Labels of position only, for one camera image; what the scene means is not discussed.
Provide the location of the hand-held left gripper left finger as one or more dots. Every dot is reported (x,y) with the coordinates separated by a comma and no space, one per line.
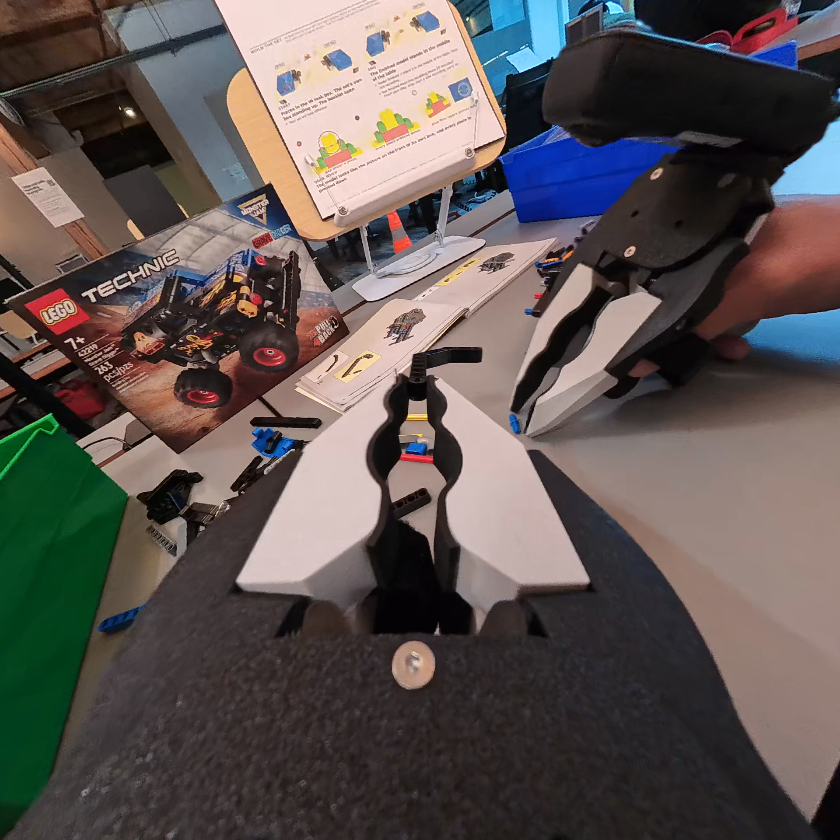
(308,518)

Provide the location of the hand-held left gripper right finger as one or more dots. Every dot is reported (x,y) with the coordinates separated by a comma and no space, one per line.
(508,518)

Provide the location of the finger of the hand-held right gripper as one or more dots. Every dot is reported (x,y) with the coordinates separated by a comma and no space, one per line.
(558,315)
(623,341)

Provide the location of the black angled lego beam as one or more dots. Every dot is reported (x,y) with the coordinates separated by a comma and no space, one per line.
(453,355)

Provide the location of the person's right forearm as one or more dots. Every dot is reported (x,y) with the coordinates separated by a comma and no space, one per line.
(820,256)

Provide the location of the partly built lego chassis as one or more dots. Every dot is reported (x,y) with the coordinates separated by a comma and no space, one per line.
(551,275)

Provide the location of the black lego connector pieces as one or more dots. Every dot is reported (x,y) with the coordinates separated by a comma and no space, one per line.
(253,472)

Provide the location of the blue lego piece cluster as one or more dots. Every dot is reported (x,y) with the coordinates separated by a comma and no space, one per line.
(269,441)

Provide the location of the short black lego beam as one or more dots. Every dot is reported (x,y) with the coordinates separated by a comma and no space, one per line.
(412,503)

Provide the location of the long black lego beam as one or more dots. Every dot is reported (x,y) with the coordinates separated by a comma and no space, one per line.
(285,422)

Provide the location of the red lego axle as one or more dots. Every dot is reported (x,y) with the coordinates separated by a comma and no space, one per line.
(417,459)

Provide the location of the pile of black lego pieces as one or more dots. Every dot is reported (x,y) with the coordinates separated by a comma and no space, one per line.
(177,495)

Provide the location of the blue lego plate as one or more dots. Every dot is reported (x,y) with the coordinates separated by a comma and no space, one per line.
(121,620)

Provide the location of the monster truck lego box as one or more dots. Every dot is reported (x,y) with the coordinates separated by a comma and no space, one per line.
(177,315)

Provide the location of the person's right hand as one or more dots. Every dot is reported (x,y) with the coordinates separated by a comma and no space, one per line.
(761,282)

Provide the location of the blue plastic bin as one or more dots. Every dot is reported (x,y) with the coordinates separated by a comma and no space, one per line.
(564,170)

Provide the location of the open instruction booklet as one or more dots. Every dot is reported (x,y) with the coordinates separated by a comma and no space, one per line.
(420,315)

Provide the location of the orange traffic cone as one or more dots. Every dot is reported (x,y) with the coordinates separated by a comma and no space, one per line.
(399,233)

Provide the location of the red bag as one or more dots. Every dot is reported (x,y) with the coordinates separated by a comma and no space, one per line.
(748,29)

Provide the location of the red container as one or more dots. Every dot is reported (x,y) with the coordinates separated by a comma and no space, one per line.
(79,400)

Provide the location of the green plastic bin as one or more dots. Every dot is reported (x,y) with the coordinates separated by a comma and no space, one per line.
(52,590)

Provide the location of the printed instruction sheet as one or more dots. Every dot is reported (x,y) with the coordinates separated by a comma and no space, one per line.
(367,92)

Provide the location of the wooden document stand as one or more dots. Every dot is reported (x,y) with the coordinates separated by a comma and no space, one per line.
(262,144)

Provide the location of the white wall notice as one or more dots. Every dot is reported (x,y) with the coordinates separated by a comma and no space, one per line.
(46,197)

